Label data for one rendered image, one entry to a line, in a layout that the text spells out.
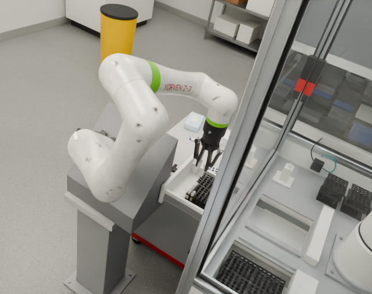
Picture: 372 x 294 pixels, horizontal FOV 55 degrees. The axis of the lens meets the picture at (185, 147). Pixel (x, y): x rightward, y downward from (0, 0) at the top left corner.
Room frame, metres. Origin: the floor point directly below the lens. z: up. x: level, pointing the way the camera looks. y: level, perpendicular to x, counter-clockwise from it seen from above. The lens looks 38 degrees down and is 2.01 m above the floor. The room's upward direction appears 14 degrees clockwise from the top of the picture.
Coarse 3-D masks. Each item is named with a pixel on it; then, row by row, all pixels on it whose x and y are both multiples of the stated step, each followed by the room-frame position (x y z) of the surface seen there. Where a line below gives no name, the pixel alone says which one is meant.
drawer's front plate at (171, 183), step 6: (192, 156) 1.34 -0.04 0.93; (186, 162) 1.29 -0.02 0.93; (192, 162) 1.33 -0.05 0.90; (180, 168) 1.24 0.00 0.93; (186, 168) 1.28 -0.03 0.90; (174, 174) 1.18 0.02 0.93; (180, 174) 1.23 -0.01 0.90; (186, 174) 1.30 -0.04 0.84; (168, 180) 1.14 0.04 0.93; (174, 180) 1.17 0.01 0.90; (180, 180) 1.25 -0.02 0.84; (162, 186) 1.10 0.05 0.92; (168, 186) 1.13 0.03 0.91; (174, 186) 1.19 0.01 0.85; (162, 192) 1.09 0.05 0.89; (162, 198) 1.10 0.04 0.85
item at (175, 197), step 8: (192, 168) 1.33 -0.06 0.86; (200, 168) 1.32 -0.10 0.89; (192, 176) 1.30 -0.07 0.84; (208, 176) 1.30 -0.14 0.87; (184, 184) 1.23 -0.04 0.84; (192, 184) 1.25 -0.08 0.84; (168, 192) 1.10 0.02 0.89; (176, 192) 1.17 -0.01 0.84; (184, 192) 1.18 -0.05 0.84; (168, 200) 1.10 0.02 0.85; (176, 200) 1.09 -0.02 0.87; (184, 200) 1.08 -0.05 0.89; (184, 208) 1.07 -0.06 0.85; (192, 208) 1.06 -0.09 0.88; (200, 208) 1.05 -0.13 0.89; (200, 216) 1.04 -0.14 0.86
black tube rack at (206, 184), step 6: (204, 180) 1.23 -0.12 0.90; (210, 180) 1.24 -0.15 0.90; (198, 186) 1.18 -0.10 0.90; (204, 186) 1.22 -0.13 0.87; (210, 186) 1.20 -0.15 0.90; (198, 192) 1.14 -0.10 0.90; (204, 192) 1.18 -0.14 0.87; (186, 198) 1.11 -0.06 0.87; (198, 198) 1.10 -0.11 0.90; (204, 198) 1.11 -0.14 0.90; (198, 204) 1.10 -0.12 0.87; (204, 204) 1.08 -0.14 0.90
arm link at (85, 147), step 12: (84, 132) 1.00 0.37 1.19; (96, 132) 1.04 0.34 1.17; (72, 144) 0.97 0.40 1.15; (84, 144) 0.96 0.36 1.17; (96, 144) 0.98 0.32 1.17; (108, 144) 1.04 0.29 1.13; (72, 156) 0.94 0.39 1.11; (84, 156) 0.93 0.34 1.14; (96, 156) 0.94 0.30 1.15; (84, 168) 0.91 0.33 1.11
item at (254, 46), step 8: (216, 0) 5.29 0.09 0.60; (224, 0) 5.32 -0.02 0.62; (224, 8) 5.74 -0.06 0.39; (240, 8) 5.15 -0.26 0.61; (208, 16) 5.31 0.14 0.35; (264, 16) 5.02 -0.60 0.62; (208, 24) 5.31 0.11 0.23; (208, 32) 5.29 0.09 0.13; (216, 32) 5.31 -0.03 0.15; (232, 40) 5.15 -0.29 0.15; (256, 40) 5.39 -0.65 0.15; (248, 48) 5.04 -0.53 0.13; (256, 48) 5.06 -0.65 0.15
